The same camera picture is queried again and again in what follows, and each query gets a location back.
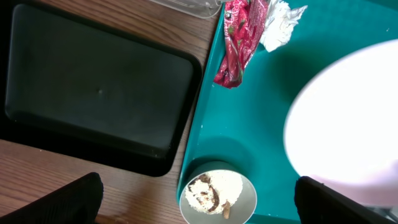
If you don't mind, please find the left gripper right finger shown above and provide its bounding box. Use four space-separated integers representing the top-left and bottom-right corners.
294 176 394 224

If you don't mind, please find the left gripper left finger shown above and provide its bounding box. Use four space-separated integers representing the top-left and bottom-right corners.
1 172 104 224

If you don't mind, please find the pink plate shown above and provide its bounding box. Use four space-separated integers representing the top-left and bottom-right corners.
284 40 397 207

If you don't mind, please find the white napkin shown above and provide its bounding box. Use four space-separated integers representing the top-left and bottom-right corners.
259 0 308 52

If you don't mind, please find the grey bowl with food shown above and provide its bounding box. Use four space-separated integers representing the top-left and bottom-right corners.
179 161 257 224

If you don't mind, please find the teal serving tray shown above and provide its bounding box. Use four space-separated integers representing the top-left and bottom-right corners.
177 0 397 223

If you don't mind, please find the black tray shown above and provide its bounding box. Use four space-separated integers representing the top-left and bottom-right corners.
1 1 203 177

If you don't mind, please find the red snack wrapper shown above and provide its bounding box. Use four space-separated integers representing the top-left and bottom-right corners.
213 0 269 88

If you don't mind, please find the clear plastic bin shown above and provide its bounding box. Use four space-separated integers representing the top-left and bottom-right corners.
151 0 223 19

